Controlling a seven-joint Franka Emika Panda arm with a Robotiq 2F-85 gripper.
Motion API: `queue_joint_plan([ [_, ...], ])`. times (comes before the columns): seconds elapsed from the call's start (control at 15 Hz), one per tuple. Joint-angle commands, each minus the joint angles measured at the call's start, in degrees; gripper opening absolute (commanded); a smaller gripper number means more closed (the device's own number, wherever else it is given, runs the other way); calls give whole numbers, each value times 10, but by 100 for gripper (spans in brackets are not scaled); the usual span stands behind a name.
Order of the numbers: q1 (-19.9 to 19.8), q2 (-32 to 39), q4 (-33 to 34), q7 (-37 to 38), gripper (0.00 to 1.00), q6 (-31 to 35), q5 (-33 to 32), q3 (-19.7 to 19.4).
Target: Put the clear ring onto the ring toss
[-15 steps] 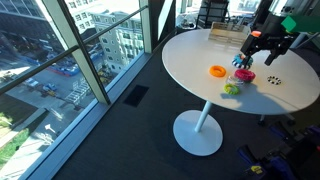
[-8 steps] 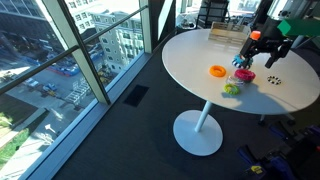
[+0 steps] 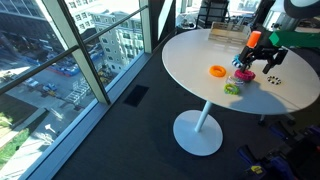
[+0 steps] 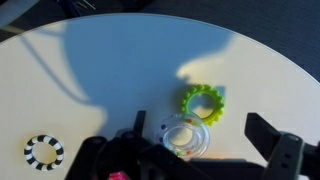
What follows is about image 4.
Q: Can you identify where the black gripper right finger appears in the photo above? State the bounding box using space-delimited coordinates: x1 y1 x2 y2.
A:
244 112 320 180

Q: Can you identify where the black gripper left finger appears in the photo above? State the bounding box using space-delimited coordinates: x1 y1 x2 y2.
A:
64 109 208 180

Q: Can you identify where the clear plastic ring with beads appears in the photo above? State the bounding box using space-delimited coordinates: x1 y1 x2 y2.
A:
153 112 212 163

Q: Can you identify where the pink ring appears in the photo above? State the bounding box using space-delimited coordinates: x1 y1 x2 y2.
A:
109 171 132 180

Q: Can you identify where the small black white striped ring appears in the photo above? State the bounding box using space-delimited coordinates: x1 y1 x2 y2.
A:
23 134 65 172

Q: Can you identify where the green bumpy ring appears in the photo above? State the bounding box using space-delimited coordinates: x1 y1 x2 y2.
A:
179 83 225 127

